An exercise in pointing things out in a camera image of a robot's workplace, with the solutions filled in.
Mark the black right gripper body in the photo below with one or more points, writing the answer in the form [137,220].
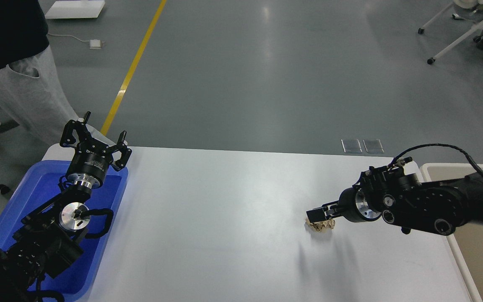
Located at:
[378,190]

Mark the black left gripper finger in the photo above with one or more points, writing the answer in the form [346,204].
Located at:
[76,132]
[124,151]

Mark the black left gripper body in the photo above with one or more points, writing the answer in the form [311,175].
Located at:
[89,163]

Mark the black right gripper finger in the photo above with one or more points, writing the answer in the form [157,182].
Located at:
[332,207]
[320,215]

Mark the brown paper ball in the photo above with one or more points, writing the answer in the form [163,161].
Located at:
[320,226]

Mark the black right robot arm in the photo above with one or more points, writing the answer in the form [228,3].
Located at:
[438,207]

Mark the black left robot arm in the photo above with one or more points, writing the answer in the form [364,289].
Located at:
[48,241]

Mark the blue plastic bin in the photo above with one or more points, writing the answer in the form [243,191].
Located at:
[39,185]

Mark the right metal floor plate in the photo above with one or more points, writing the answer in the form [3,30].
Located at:
[373,146]

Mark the metal floor plate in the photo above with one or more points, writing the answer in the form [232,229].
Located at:
[373,146]
[351,146]

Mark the left metal floor plate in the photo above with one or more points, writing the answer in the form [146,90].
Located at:
[351,146]

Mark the person in grey trousers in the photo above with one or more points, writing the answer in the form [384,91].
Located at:
[30,90]

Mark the white flat board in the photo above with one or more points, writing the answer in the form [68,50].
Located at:
[75,9]

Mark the white rolling chair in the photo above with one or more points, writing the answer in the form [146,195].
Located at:
[468,10]

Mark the white power adapter with cable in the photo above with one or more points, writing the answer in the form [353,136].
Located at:
[92,43]

